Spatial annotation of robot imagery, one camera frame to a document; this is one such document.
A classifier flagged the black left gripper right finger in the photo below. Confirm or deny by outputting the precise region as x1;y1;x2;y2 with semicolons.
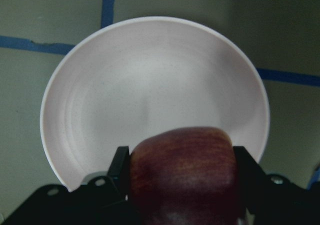
233;146;266;215

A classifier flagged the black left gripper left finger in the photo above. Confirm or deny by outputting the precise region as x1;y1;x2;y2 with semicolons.
107;146;130;199

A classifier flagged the red apple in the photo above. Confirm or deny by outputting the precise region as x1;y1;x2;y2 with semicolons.
128;127;244;225

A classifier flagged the pink plate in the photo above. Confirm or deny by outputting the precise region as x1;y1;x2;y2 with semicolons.
40;16;270;191

